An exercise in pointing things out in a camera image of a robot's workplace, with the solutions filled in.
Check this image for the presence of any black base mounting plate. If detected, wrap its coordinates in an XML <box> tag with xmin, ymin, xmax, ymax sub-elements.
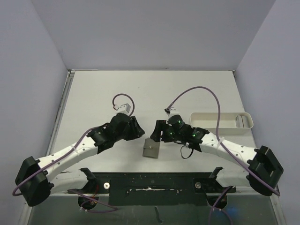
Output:
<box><xmin>78</xmin><ymin>172</ymin><xmax>225</xmax><ymax>206</ymax></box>

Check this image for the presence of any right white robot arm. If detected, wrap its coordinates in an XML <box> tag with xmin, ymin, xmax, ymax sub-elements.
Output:
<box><xmin>150</xmin><ymin>115</ymin><xmax>284</xmax><ymax>196</ymax></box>

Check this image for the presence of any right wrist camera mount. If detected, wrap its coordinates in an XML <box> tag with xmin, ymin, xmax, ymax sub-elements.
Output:
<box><xmin>165</xmin><ymin>107</ymin><xmax>179</xmax><ymax>118</ymax></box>

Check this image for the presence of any white plastic tray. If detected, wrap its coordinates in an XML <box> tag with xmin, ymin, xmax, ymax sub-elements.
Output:
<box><xmin>190</xmin><ymin>112</ymin><xmax>254</xmax><ymax>135</ymax></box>

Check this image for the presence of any grey card holder wallet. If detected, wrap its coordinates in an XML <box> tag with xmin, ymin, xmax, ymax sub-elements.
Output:
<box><xmin>142</xmin><ymin>138</ymin><xmax>160</xmax><ymax>159</ymax></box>

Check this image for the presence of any aluminium rail frame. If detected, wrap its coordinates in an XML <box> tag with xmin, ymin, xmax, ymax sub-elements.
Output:
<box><xmin>19</xmin><ymin>70</ymin><xmax>284</xmax><ymax>225</ymax></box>

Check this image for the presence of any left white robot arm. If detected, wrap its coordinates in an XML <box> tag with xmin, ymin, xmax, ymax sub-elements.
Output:
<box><xmin>13</xmin><ymin>113</ymin><xmax>145</xmax><ymax>207</ymax></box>

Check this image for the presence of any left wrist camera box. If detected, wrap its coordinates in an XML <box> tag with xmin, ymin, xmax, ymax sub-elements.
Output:
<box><xmin>113</xmin><ymin>103</ymin><xmax>131</xmax><ymax>115</ymax></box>

